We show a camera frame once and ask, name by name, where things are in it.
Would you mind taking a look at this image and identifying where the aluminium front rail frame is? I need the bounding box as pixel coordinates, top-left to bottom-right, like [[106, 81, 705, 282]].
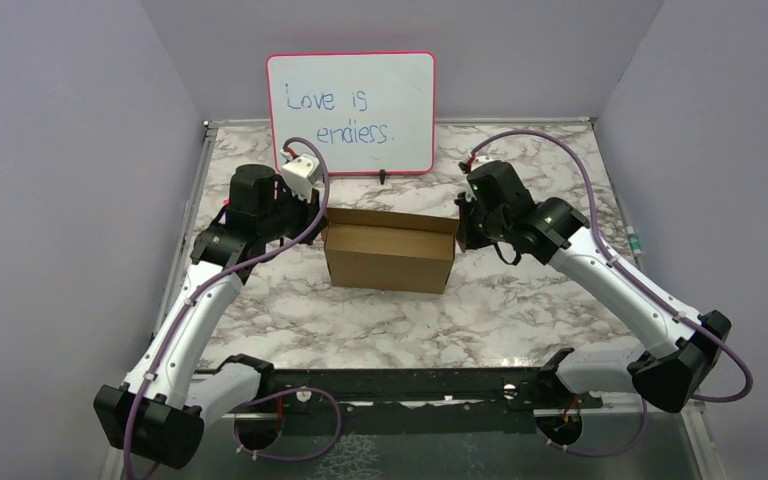
[[99, 368, 707, 480]]

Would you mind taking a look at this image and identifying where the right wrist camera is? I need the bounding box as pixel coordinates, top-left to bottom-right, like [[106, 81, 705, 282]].
[[458, 154, 494, 175]]

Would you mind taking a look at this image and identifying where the green white marker pen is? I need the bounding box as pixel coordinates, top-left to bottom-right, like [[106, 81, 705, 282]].
[[625, 226, 642, 257]]

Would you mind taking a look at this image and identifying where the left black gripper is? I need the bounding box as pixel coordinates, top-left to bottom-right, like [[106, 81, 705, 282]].
[[259, 180, 331, 245]]

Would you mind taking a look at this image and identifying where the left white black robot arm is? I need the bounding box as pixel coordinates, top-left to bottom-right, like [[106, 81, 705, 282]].
[[93, 157, 328, 469]]

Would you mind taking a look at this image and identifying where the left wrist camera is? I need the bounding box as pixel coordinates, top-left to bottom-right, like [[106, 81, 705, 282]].
[[280, 149, 323, 203]]

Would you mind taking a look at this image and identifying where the brown cardboard box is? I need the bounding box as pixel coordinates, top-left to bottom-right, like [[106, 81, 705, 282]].
[[322, 207, 459, 294]]

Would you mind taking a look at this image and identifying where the pink framed whiteboard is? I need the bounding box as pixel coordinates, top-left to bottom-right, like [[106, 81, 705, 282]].
[[265, 51, 436, 176]]

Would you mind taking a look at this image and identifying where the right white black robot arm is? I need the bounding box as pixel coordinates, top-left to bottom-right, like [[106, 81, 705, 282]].
[[455, 161, 732, 413]]

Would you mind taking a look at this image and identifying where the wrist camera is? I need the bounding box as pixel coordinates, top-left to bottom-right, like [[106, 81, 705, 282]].
[[458, 154, 494, 175], [280, 149, 323, 203]]

